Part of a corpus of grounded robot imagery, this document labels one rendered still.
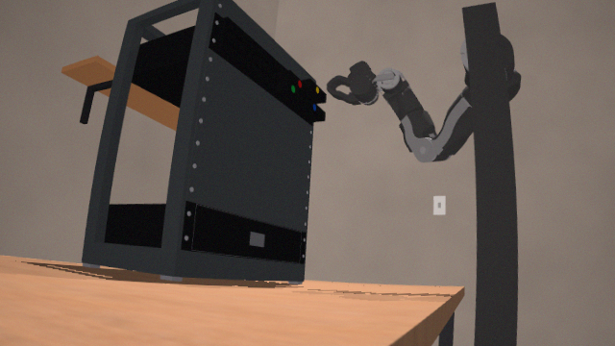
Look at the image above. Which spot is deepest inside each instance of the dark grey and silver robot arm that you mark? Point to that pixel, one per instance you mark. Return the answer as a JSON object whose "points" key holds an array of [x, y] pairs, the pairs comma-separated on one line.
{"points": [[458, 123]]}

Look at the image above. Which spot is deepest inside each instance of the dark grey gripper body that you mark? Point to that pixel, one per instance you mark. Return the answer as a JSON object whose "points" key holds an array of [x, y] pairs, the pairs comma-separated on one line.
{"points": [[363, 82]]}

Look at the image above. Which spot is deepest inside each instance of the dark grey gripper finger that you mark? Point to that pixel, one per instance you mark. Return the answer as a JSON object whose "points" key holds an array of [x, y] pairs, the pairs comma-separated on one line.
{"points": [[338, 81], [348, 98]]}

